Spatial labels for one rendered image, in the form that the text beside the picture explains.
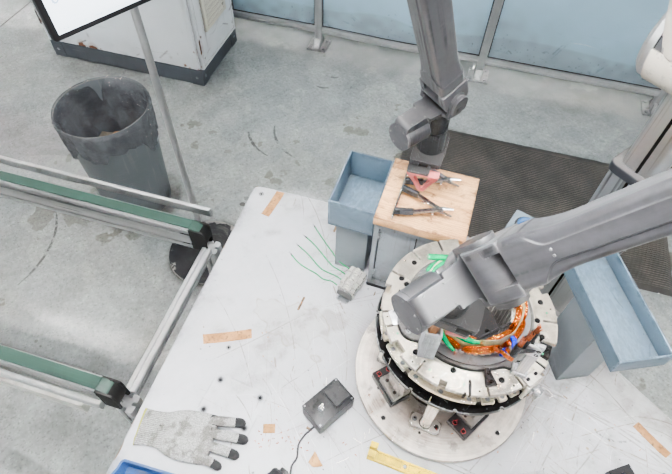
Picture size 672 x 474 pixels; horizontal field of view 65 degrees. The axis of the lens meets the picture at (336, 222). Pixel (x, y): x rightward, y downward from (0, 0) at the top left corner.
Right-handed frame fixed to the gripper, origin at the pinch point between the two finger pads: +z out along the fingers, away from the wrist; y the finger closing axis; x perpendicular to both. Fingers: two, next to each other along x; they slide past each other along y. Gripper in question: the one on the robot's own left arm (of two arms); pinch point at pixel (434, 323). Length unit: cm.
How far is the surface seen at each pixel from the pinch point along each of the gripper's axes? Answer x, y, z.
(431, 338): -1.0, 0.5, 3.6
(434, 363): -1.8, 3.0, 11.4
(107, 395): -24, -60, 48
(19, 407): -32, -120, 127
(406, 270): 14.4, -6.8, 13.1
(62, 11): 39, -98, 1
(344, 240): 28, -23, 35
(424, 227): 27.9, -6.2, 17.1
